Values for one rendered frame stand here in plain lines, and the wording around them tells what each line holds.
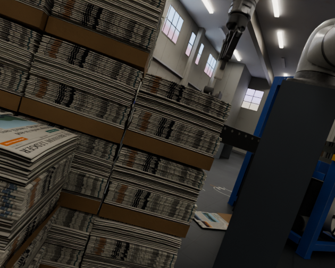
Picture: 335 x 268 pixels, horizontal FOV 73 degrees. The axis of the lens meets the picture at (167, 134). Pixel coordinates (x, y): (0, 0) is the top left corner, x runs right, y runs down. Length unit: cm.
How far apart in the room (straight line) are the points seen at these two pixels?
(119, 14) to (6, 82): 36
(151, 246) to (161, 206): 13
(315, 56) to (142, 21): 63
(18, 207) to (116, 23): 51
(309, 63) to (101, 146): 80
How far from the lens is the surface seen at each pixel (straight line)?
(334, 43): 94
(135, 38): 70
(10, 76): 76
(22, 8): 77
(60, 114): 70
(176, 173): 72
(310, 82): 100
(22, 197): 45
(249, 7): 98
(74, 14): 74
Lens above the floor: 73
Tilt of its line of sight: 4 degrees down
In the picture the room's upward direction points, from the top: 19 degrees clockwise
